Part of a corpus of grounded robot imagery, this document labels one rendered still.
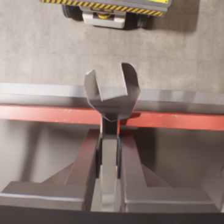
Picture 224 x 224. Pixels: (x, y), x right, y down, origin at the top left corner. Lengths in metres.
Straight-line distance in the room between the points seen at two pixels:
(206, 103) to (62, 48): 1.07
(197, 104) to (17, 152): 0.23
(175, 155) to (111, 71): 0.95
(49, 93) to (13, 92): 0.05
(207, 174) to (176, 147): 0.05
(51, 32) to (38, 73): 0.30
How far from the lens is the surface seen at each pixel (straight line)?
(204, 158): 0.21
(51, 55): 1.21
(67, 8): 1.14
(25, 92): 0.24
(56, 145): 0.19
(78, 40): 1.19
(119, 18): 1.09
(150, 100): 0.21
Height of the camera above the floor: 1.08
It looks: 88 degrees down
